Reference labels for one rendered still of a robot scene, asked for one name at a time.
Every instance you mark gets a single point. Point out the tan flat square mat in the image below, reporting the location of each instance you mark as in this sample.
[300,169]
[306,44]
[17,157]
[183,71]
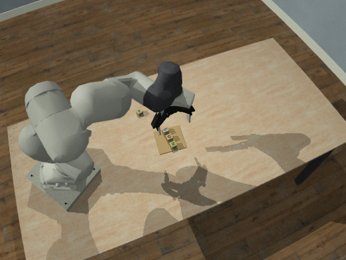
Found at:
[162,143]

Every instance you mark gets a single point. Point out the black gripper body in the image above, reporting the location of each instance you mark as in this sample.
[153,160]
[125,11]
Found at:
[172,108]

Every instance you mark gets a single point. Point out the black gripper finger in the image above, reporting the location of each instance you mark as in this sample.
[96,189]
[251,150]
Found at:
[159,119]
[188,112]

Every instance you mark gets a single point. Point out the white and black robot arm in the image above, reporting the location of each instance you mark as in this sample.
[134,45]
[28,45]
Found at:
[57,133]

